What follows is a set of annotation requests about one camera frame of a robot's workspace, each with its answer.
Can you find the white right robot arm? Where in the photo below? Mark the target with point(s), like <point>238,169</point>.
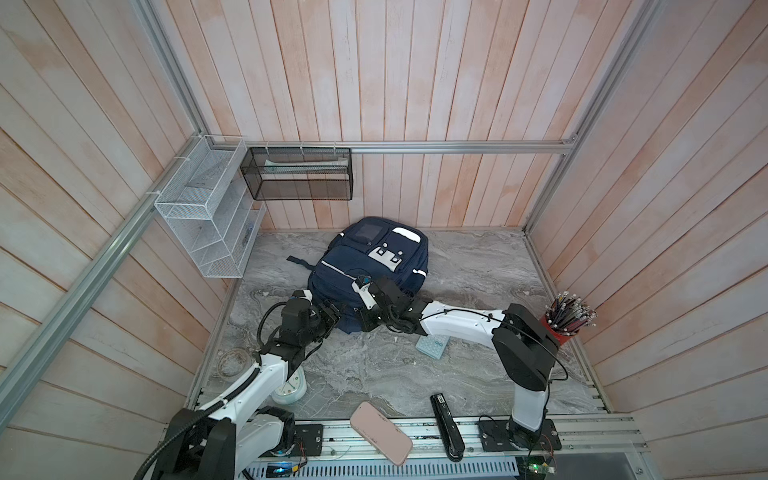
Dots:
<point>524,346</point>

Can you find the navy blue backpack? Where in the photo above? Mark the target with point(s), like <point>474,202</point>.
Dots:
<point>370,249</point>

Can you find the pink pencil case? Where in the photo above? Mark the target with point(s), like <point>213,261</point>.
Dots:
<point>385,436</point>

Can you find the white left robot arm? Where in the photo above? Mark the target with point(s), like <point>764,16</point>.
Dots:
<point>219,439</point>

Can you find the black stapler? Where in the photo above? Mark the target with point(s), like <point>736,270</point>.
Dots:
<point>449,431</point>

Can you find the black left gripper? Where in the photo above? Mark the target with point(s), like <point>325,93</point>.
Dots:
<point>331,316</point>

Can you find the clear tape roll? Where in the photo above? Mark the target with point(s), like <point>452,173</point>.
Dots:
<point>233,363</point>

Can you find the red pencil holder with pencils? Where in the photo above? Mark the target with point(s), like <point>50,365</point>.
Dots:
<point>566,316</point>

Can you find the mint green alarm clock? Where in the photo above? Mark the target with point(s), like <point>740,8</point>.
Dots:
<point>292,390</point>

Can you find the white wire mesh shelf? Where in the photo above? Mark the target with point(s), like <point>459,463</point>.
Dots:
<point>208,206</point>

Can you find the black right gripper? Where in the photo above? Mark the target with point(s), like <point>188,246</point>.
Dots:
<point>366,324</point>

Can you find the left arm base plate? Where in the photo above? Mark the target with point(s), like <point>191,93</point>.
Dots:
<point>299,440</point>

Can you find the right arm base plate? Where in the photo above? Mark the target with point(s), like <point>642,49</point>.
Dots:
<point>503,436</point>

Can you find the light blue calculator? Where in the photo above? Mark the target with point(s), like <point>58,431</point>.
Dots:
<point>432,346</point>

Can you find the black mesh wall basket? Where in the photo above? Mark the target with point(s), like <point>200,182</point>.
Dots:
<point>298,173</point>

